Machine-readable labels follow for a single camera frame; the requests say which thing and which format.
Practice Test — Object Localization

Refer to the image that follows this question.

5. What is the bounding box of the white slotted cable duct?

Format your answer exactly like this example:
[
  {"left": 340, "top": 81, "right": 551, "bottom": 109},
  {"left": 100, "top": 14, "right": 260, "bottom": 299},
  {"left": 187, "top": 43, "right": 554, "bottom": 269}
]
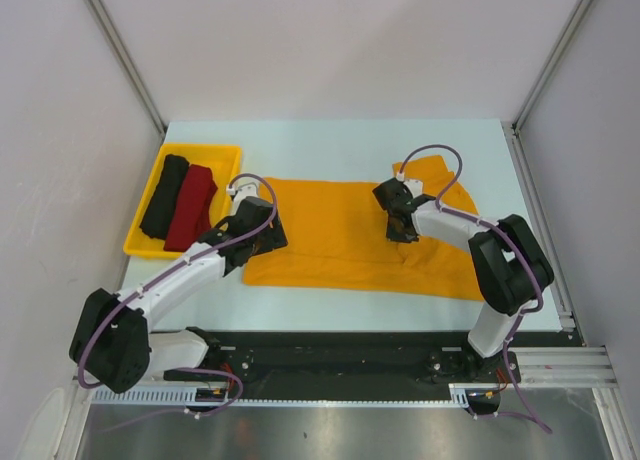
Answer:
[{"left": 92, "top": 386, "right": 468, "bottom": 408}]

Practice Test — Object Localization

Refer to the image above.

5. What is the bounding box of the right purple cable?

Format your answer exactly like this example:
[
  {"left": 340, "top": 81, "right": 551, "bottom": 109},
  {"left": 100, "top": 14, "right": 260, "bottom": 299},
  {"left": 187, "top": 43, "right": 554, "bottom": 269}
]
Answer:
[{"left": 399, "top": 144, "right": 554, "bottom": 435}]

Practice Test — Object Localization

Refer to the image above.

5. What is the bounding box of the orange t shirt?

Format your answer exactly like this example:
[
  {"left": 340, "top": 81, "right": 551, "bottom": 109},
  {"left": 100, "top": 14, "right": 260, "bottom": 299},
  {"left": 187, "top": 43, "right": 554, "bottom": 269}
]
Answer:
[{"left": 243, "top": 178, "right": 482, "bottom": 301}]

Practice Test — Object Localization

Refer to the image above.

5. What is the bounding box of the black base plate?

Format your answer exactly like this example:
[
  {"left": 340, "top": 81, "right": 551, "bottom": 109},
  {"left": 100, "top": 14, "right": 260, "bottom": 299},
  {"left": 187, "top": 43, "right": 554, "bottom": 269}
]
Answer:
[{"left": 164, "top": 329, "right": 584, "bottom": 401}]

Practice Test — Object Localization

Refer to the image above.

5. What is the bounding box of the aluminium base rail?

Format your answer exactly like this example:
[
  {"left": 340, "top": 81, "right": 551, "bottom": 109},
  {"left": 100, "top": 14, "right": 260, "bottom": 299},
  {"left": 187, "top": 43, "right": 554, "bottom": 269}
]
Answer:
[{"left": 513, "top": 347, "right": 618, "bottom": 388}]

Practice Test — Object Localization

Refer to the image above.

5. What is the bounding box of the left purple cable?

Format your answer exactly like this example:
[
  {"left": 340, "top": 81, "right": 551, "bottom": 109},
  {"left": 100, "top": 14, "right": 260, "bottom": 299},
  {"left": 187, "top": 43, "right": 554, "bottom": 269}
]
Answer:
[{"left": 77, "top": 173, "right": 278, "bottom": 434}]

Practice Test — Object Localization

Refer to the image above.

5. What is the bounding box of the left aluminium frame post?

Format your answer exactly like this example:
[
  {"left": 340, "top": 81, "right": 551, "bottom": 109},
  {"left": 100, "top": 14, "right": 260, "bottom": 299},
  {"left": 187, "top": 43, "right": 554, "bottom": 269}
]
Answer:
[{"left": 83, "top": 0, "right": 168, "bottom": 139}]

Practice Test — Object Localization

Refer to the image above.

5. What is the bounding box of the red rolled t shirt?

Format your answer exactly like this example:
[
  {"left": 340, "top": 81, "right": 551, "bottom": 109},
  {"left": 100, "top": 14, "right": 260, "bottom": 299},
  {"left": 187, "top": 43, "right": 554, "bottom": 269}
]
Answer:
[{"left": 163, "top": 164, "right": 218, "bottom": 252}]

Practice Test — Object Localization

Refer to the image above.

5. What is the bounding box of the right aluminium frame post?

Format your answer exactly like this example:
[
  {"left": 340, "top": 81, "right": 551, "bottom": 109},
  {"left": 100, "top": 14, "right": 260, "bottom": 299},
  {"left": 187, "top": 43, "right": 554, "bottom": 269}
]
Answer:
[{"left": 509, "top": 0, "right": 606, "bottom": 134}]

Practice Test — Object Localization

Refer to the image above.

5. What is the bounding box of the black rolled t shirt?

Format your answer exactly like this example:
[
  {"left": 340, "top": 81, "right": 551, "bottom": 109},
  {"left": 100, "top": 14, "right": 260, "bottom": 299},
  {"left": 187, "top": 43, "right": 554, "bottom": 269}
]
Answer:
[{"left": 139, "top": 154, "right": 190, "bottom": 240}]

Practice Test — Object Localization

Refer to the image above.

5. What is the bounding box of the aluminium frame post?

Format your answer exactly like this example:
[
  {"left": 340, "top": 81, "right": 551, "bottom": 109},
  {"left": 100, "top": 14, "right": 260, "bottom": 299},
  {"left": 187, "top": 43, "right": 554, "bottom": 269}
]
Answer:
[
  {"left": 83, "top": 0, "right": 168, "bottom": 139},
  {"left": 509, "top": 0, "right": 606, "bottom": 134}
]

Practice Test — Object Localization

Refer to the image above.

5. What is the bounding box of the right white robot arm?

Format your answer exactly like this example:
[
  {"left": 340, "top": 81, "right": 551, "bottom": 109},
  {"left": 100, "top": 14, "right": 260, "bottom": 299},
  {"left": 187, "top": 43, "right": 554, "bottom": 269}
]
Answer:
[{"left": 373, "top": 178, "right": 554, "bottom": 381}]

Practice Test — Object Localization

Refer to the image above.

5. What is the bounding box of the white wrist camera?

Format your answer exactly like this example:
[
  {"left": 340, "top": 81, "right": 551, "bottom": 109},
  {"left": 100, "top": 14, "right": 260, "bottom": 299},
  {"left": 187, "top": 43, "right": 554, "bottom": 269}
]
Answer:
[
  {"left": 395, "top": 173, "right": 423, "bottom": 197},
  {"left": 226, "top": 182, "right": 259, "bottom": 215}
]

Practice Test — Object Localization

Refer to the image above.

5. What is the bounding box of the yellow plastic tray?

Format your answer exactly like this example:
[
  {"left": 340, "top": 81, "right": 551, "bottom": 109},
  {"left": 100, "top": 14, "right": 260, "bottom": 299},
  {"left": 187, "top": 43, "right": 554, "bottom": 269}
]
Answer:
[{"left": 123, "top": 143, "right": 243, "bottom": 260}]

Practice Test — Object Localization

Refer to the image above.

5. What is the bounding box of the purple cable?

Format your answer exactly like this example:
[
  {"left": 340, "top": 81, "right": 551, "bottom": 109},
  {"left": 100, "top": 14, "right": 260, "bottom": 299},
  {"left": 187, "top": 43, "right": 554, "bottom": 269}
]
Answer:
[
  {"left": 77, "top": 173, "right": 278, "bottom": 434},
  {"left": 399, "top": 144, "right": 554, "bottom": 435}
]

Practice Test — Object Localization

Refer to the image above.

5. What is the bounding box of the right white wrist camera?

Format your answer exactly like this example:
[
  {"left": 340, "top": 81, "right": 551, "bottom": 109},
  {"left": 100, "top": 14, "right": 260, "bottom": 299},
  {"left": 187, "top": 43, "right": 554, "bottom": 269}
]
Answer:
[{"left": 395, "top": 173, "right": 423, "bottom": 197}]

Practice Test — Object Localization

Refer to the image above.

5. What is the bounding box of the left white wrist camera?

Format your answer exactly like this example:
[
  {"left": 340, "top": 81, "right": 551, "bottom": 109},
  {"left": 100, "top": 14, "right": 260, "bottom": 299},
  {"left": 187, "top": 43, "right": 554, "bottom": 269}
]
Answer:
[{"left": 226, "top": 182, "right": 259, "bottom": 215}]

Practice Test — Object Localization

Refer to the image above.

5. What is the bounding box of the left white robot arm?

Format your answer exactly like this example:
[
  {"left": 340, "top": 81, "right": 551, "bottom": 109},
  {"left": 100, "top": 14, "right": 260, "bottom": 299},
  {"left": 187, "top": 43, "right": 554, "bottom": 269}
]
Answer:
[{"left": 69, "top": 196, "right": 287, "bottom": 393}]

